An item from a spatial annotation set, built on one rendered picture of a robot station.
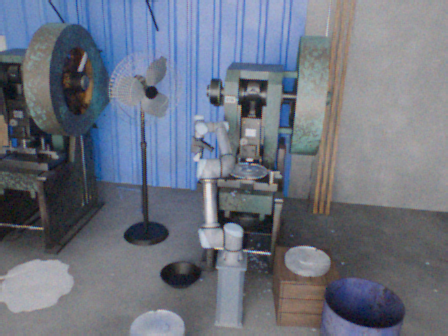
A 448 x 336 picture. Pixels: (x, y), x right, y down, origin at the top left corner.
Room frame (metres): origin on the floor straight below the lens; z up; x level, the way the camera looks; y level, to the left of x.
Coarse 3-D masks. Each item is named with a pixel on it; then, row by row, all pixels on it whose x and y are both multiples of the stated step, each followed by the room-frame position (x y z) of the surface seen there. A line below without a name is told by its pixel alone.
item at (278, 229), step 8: (280, 144) 3.43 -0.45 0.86; (280, 152) 3.38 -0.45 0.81; (280, 160) 3.36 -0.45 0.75; (280, 168) 3.34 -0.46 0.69; (280, 184) 3.18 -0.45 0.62; (280, 192) 2.98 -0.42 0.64; (280, 200) 2.86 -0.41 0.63; (280, 208) 2.83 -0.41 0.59; (280, 216) 2.83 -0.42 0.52; (280, 224) 3.59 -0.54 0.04; (280, 232) 3.46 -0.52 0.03; (272, 240) 2.83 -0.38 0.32; (280, 240) 3.32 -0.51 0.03; (272, 248) 2.83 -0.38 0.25; (272, 256) 2.83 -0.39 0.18; (272, 264) 2.83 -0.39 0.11; (272, 272) 2.83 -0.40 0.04
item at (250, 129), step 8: (248, 112) 3.17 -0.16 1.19; (248, 120) 3.07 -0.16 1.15; (256, 120) 3.07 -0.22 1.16; (240, 128) 3.08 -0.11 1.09; (248, 128) 3.07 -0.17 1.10; (256, 128) 3.07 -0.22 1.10; (240, 136) 3.08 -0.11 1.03; (248, 136) 3.07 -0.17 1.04; (256, 136) 3.07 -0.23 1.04; (240, 144) 3.08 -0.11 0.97; (248, 144) 3.07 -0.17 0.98; (256, 144) 3.07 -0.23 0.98; (240, 152) 3.08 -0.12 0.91; (248, 152) 3.04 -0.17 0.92; (256, 152) 3.06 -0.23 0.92
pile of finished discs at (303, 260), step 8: (296, 248) 2.63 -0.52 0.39; (304, 248) 2.63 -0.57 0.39; (312, 248) 2.63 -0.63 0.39; (288, 256) 2.52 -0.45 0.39; (296, 256) 2.53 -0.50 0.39; (304, 256) 2.52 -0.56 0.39; (312, 256) 2.53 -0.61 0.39; (320, 256) 2.54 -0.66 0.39; (288, 264) 2.45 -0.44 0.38; (296, 264) 2.43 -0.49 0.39; (304, 264) 2.44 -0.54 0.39; (312, 264) 2.44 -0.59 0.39; (320, 264) 2.45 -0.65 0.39; (328, 264) 2.45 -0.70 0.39; (296, 272) 2.39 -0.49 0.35; (304, 272) 2.36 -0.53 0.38; (312, 272) 2.37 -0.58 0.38; (320, 272) 2.37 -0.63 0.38
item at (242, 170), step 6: (234, 168) 3.07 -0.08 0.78; (240, 168) 3.07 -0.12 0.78; (246, 168) 3.06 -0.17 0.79; (252, 168) 3.07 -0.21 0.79; (258, 168) 3.09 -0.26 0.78; (264, 168) 3.09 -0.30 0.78; (234, 174) 2.95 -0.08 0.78; (240, 174) 2.96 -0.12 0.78; (246, 174) 2.96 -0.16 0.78; (252, 174) 2.97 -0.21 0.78; (258, 174) 2.97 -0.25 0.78; (264, 174) 2.98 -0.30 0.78
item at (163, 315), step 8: (152, 312) 2.04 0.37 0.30; (160, 312) 2.04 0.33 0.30; (168, 312) 2.04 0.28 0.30; (136, 320) 1.97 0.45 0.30; (144, 320) 1.97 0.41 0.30; (152, 320) 1.97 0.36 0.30; (160, 320) 1.97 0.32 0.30; (168, 320) 1.98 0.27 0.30; (176, 320) 1.98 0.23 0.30; (136, 328) 1.91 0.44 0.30; (144, 328) 1.91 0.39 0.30; (152, 328) 1.90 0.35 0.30; (160, 328) 1.91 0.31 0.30; (168, 328) 1.91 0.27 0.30; (176, 328) 1.92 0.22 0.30; (184, 328) 1.91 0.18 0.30
